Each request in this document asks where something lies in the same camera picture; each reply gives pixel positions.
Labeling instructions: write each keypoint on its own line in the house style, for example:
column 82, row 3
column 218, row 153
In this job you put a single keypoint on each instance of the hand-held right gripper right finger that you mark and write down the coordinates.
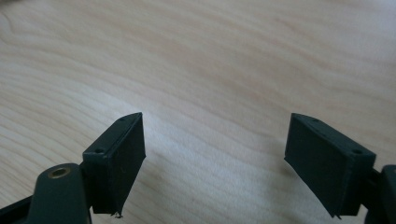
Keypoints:
column 323, row 161

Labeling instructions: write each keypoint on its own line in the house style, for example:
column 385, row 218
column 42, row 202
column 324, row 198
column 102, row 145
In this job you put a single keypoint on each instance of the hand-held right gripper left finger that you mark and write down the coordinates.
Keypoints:
column 115, row 168

